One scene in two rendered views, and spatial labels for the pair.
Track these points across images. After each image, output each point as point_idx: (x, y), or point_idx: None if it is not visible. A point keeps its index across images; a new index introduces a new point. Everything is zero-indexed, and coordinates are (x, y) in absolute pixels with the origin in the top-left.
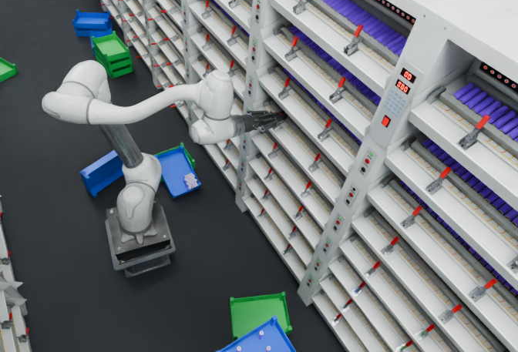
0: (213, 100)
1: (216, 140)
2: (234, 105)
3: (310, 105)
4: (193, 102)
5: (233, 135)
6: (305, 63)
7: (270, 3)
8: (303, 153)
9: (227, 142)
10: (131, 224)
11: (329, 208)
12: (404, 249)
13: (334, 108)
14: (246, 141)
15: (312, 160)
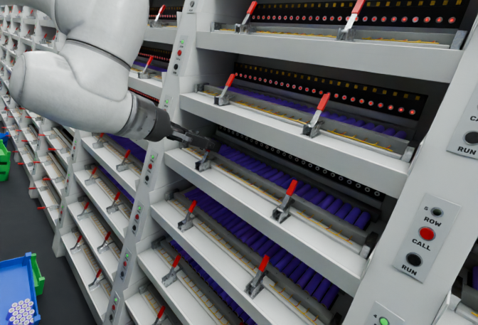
0: None
1: (81, 105)
2: (129, 171)
3: (268, 107)
4: (44, 1)
5: (129, 120)
6: (267, 35)
7: None
8: (253, 196)
9: (107, 237)
10: None
11: (310, 314)
12: None
13: (352, 46)
14: (139, 215)
15: (274, 205)
